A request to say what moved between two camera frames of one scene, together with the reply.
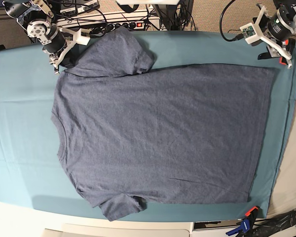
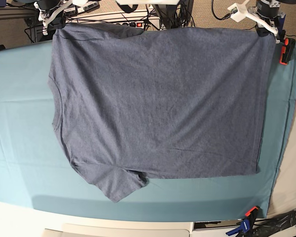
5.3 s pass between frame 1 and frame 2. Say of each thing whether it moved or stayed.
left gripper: moved
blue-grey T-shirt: moved
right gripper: moved
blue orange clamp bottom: stayed
